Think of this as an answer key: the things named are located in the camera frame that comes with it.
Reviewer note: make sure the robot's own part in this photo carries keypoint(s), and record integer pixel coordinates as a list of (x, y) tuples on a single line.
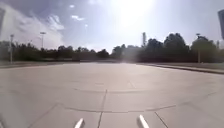
[(143, 121), (79, 123)]

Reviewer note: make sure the row of trees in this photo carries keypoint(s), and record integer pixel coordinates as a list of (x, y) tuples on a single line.
[(166, 50)]

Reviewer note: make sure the concrete kerb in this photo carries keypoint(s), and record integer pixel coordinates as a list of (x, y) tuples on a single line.
[(190, 68)]

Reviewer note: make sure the grass strip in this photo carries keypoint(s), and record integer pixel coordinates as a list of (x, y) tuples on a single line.
[(196, 65)]

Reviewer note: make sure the light pole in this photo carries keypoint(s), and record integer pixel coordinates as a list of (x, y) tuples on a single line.
[(42, 39), (198, 50), (11, 48)]

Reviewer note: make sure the grey concrete pavement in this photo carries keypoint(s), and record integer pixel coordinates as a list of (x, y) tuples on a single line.
[(110, 80)]

